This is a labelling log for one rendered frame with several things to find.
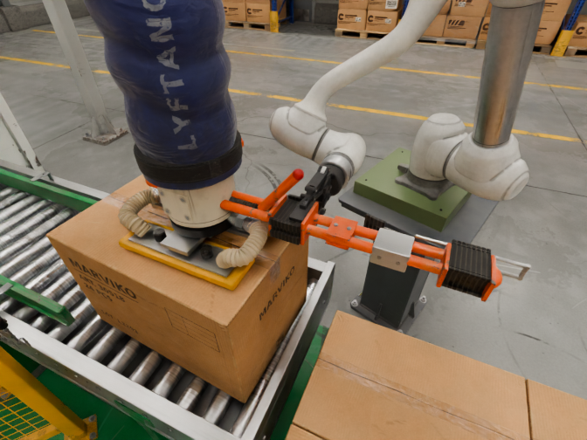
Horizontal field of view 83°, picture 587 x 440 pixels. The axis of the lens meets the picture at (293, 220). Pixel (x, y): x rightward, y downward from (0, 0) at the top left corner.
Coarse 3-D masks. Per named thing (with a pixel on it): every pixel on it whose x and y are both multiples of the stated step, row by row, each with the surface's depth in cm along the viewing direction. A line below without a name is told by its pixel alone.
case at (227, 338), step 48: (96, 240) 87; (240, 240) 87; (96, 288) 96; (144, 288) 77; (192, 288) 75; (240, 288) 75; (288, 288) 97; (144, 336) 101; (192, 336) 81; (240, 336) 76; (240, 384) 86
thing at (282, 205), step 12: (276, 204) 71; (288, 204) 73; (276, 216) 70; (288, 216) 70; (312, 216) 70; (276, 228) 70; (288, 228) 68; (300, 228) 67; (288, 240) 70; (300, 240) 69
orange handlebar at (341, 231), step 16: (240, 192) 78; (224, 208) 75; (240, 208) 74; (320, 224) 72; (336, 224) 68; (352, 224) 68; (336, 240) 67; (352, 240) 66; (416, 256) 62; (432, 256) 64; (432, 272) 61; (496, 272) 59
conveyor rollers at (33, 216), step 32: (0, 192) 172; (0, 224) 153; (32, 224) 155; (0, 256) 138; (32, 256) 141; (32, 288) 126; (64, 288) 128; (96, 320) 114; (96, 352) 106; (128, 352) 106; (160, 384) 98; (192, 384) 98
